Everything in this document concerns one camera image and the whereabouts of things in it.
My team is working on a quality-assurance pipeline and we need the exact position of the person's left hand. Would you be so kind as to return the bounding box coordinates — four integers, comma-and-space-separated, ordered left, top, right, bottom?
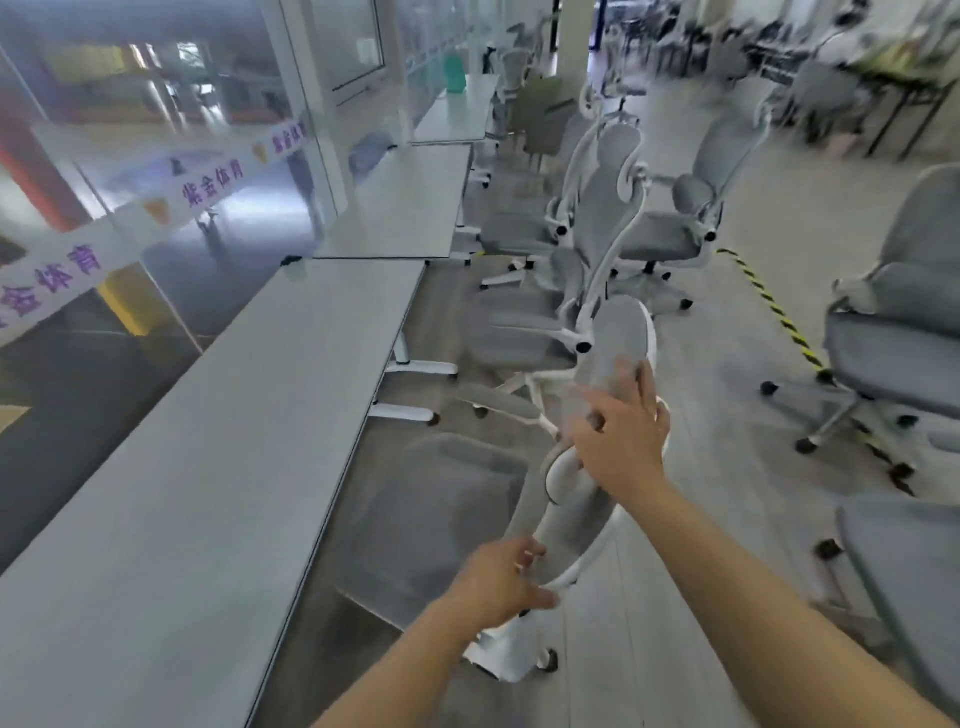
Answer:
449, 534, 562, 633

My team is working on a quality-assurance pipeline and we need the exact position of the person's right hand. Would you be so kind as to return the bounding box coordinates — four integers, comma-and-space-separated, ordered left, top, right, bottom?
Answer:
566, 356, 673, 508

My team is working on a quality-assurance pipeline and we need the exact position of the person's right forearm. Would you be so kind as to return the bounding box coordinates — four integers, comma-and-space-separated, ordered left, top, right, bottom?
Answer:
618, 476, 954, 728

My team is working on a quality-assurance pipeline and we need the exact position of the person's left forearm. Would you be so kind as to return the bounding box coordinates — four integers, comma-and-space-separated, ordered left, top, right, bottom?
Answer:
311, 592, 489, 728

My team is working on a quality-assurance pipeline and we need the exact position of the black yellow floor tape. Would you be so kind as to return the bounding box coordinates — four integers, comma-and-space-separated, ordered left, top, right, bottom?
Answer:
716, 248, 916, 496

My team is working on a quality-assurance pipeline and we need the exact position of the white swivel chair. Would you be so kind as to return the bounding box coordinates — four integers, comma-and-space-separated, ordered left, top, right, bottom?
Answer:
599, 33, 648, 127

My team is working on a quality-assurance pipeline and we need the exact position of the white printed window strip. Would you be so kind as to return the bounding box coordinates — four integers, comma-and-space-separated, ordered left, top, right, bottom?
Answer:
0, 119, 310, 350

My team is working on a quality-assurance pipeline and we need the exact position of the white framed window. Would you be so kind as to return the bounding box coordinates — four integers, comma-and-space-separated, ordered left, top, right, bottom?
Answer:
307, 0, 391, 95

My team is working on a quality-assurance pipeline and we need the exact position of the row of red yellow pillars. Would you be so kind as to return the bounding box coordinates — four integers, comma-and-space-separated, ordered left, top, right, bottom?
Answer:
0, 74, 178, 339

